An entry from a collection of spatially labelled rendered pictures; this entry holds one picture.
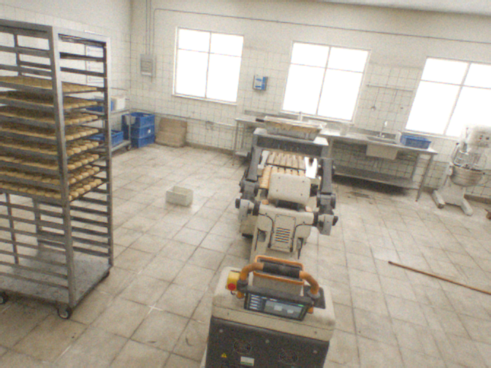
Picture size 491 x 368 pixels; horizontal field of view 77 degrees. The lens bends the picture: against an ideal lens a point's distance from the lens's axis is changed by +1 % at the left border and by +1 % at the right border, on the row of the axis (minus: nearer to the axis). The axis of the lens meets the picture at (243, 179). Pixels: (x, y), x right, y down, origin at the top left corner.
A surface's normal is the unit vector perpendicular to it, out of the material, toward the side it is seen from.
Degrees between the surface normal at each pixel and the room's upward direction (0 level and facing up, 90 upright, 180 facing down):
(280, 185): 47
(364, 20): 90
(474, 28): 90
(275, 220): 82
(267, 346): 90
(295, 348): 90
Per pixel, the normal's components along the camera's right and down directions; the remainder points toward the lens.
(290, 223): -0.12, 0.18
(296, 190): -0.02, -0.39
